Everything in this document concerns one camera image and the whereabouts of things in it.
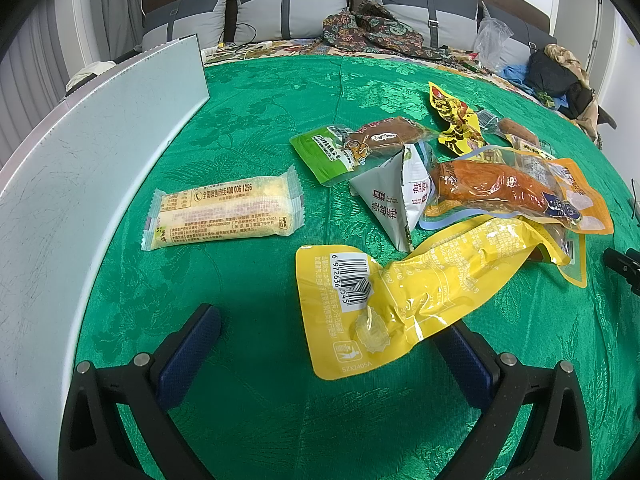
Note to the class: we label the white cloth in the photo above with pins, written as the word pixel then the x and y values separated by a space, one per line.
pixel 90 72

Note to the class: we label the clear packet brown sausage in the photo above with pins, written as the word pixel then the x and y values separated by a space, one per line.
pixel 520 132

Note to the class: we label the floral bedsheet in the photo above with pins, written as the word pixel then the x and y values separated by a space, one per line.
pixel 280 47

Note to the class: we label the green patterned tablecloth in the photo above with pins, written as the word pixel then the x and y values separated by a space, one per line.
pixel 250 185

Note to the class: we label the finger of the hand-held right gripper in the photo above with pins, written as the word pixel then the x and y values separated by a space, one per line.
pixel 622 262

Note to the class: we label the clear packet yellow cake bar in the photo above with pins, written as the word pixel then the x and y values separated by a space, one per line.
pixel 220 210

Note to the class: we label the yellow printed snack packet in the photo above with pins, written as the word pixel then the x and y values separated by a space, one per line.
pixel 457 125

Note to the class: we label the orange packet chicken leg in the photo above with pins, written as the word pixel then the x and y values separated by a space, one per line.
pixel 490 190

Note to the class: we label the large yellow snack packet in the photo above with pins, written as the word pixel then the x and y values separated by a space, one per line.
pixel 340 320

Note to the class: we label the white board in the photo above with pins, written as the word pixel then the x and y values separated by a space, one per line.
pixel 75 185

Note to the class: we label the grey curtain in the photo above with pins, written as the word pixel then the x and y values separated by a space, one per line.
pixel 30 60

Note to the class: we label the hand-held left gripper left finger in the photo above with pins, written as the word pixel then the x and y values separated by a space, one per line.
pixel 192 355

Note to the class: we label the clear plastic bag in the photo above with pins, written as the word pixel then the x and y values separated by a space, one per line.
pixel 492 40

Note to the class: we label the grey triangular snack packet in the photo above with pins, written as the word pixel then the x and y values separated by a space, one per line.
pixel 385 190

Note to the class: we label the yellow bordered snack packet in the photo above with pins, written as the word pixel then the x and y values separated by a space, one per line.
pixel 575 260

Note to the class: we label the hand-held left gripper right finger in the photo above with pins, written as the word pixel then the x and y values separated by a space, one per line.
pixel 465 360

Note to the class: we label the green packet brown snack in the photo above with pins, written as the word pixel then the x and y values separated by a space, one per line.
pixel 320 155

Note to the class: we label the dark patterned cloth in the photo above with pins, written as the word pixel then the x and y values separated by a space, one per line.
pixel 370 30

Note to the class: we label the blue cloth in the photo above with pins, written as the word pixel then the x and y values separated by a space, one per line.
pixel 515 72

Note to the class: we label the black bag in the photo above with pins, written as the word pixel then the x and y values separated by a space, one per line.
pixel 550 72

